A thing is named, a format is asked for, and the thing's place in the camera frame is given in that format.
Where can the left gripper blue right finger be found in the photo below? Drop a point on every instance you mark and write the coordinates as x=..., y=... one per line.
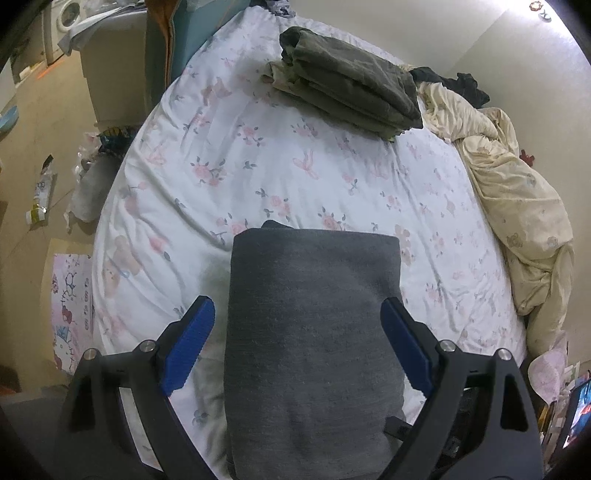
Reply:
x=478, y=420

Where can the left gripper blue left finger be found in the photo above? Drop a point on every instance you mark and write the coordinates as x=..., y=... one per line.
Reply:
x=94, y=440

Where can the dark grey sweatpants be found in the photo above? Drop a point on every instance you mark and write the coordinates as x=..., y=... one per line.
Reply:
x=310, y=378

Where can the pink cartoon floor mat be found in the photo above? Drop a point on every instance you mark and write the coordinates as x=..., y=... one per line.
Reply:
x=71, y=314

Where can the cream cartoon duvet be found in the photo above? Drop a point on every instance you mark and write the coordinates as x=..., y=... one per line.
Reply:
x=524, y=211

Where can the grey cloth on floor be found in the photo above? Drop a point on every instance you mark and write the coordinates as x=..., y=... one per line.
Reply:
x=91, y=190

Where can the white floral bed sheet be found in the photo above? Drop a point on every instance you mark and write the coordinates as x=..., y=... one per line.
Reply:
x=223, y=152

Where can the blue floor basin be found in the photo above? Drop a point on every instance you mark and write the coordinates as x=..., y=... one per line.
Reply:
x=8, y=120

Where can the black garment by duvet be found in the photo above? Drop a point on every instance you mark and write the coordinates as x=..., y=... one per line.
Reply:
x=463, y=84

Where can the folded olive pants stack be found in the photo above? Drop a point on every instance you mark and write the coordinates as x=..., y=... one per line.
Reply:
x=347, y=82

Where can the white washing machine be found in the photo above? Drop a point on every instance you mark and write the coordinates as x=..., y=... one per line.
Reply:
x=58, y=18

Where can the pile of dark clothes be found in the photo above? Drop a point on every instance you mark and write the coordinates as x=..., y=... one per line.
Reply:
x=280, y=8

